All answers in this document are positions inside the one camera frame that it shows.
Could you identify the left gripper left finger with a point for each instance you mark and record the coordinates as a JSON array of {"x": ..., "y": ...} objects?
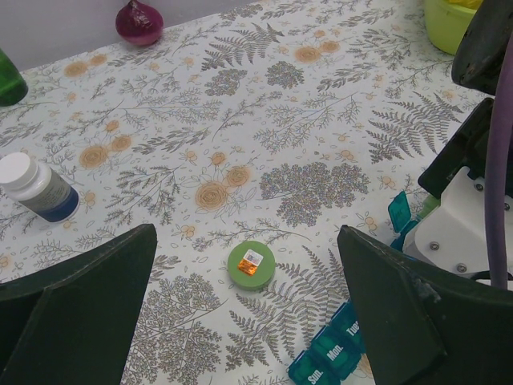
[{"x": 73, "y": 323}]

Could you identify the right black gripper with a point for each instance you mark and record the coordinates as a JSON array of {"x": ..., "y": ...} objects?
[{"x": 466, "y": 148}]

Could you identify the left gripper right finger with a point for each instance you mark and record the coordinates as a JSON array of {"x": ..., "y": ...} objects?
[{"x": 421, "y": 324}]

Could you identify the teal weekly pill organizer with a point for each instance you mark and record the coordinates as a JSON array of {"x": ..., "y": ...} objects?
[{"x": 337, "y": 349}]

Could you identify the green bottle cap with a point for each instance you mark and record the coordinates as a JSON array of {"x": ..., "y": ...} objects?
[{"x": 251, "y": 265}]

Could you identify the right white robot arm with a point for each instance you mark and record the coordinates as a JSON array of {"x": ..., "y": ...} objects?
[{"x": 478, "y": 41}]

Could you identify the green plastic tray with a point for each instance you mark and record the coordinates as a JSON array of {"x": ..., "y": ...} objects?
[{"x": 447, "y": 21}]

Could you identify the white pill bottle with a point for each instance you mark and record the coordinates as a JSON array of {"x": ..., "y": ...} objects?
[{"x": 37, "y": 187}]

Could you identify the floral tablecloth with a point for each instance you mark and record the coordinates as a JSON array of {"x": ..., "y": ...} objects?
[{"x": 277, "y": 122}]

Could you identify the green glass bottle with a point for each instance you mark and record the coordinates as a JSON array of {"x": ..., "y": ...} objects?
[{"x": 13, "y": 87}]

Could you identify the red onion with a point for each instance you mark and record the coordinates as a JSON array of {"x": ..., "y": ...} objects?
[{"x": 139, "y": 24}]

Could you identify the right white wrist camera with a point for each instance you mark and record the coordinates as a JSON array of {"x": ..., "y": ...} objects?
[{"x": 452, "y": 236}]

